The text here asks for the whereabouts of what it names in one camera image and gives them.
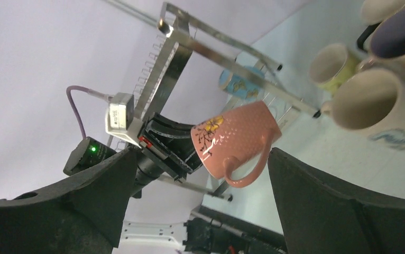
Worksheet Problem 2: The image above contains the steel two-tier dish rack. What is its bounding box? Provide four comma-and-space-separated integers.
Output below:
108, 2, 323, 202

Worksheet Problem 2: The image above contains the orange-red cup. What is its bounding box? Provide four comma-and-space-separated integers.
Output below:
190, 101, 282, 188

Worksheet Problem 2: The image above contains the black mug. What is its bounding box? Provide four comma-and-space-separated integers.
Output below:
356, 0, 405, 53

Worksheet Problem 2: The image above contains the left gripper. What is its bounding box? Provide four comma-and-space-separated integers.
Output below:
63, 113, 202, 198

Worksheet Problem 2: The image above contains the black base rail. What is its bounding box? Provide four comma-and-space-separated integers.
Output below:
182, 205, 288, 254

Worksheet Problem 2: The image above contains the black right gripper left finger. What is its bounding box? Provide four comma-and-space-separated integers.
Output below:
0, 146, 139, 254

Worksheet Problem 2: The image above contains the cream decorated mug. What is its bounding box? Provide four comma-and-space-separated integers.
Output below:
321, 68, 405, 151

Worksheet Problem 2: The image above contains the yellow-green mug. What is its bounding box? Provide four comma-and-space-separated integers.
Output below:
308, 43, 361, 95

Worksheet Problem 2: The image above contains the blue-rimmed cup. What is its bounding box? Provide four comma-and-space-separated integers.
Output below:
218, 69, 264, 102

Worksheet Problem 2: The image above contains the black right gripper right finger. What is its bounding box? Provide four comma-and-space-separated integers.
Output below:
268, 148, 405, 253

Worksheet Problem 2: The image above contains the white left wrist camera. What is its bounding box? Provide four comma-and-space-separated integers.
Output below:
105, 93, 143, 148

